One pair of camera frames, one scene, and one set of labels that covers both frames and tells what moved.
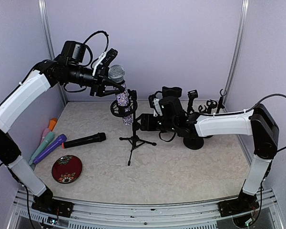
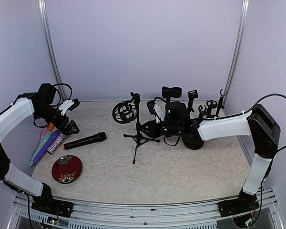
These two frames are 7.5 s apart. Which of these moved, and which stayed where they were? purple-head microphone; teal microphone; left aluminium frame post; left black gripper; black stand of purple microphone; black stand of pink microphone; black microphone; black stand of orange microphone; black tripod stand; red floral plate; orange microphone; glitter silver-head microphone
Moved: glitter silver-head microphone; purple-head microphone; left black gripper; black tripod stand
Stayed: orange microphone; black stand of purple microphone; teal microphone; red floral plate; left aluminium frame post; black microphone; black stand of orange microphone; black stand of pink microphone
